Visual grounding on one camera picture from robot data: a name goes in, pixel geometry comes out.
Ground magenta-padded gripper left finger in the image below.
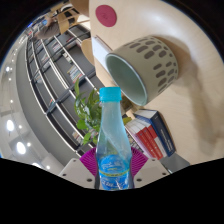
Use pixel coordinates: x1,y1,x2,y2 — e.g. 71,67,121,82
58,147,101,190

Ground red book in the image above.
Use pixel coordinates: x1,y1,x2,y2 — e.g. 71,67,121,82
130,119,157,160
135,117,164,161

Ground clear bottle with blue cap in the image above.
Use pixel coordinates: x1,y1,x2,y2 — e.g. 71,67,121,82
95,86,133,192

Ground open white magazine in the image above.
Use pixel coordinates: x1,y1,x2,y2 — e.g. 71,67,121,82
90,35,113,73

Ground round-backed wooden chair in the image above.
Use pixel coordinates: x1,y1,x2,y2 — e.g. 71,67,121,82
80,37,96,66

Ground ceiling lights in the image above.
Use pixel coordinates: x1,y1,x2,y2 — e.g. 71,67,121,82
3,64,51,169

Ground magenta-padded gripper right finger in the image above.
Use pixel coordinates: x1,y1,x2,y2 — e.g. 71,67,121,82
128,147,171,190

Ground grey patterned cup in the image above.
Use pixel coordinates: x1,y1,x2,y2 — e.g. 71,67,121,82
105,35,179,107

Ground grey shelf unit with books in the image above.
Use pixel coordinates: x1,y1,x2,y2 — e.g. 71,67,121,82
24,24,141,158

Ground flat round red coaster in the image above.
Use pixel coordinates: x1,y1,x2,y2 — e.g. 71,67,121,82
95,4,118,28

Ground green potted plant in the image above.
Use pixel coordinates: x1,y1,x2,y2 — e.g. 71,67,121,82
73,78,133,148

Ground thick blue book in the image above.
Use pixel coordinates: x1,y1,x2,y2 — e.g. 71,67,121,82
133,109,177,158

